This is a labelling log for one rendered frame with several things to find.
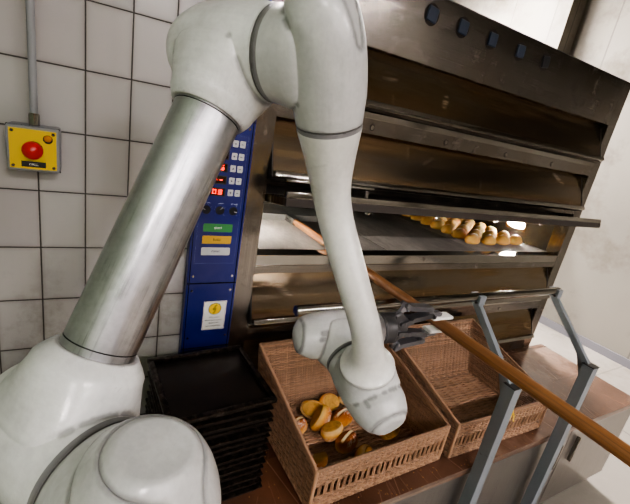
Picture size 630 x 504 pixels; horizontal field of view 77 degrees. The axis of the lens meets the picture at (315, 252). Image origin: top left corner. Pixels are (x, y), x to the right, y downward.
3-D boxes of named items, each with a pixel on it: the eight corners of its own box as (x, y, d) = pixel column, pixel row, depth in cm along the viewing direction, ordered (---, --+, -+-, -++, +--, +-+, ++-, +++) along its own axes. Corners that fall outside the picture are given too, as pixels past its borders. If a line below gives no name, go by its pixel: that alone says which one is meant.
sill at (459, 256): (249, 259, 139) (250, 248, 137) (545, 258, 228) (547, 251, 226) (255, 265, 134) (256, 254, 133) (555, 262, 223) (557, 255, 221)
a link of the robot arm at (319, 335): (338, 332, 97) (364, 373, 87) (281, 337, 89) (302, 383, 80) (353, 297, 92) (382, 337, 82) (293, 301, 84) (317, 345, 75)
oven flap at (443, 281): (249, 323, 140) (249, 267, 140) (542, 297, 228) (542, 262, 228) (254, 326, 136) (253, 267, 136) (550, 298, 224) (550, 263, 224)
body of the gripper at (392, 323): (371, 305, 95) (400, 303, 100) (363, 336, 98) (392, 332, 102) (389, 320, 89) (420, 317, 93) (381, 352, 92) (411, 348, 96)
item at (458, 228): (397, 214, 255) (399, 205, 253) (449, 217, 279) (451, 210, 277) (471, 245, 206) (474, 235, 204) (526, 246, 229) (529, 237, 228)
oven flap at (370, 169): (269, 178, 124) (270, 115, 124) (575, 210, 213) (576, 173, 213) (275, 176, 120) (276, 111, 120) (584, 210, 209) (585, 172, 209)
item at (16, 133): (12, 164, 94) (9, 120, 91) (62, 168, 99) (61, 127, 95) (6, 169, 88) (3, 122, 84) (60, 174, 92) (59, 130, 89)
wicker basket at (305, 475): (246, 404, 150) (255, 341, 142) (362, 378, 180) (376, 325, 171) (306, 517, 111) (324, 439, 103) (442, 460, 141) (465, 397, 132)
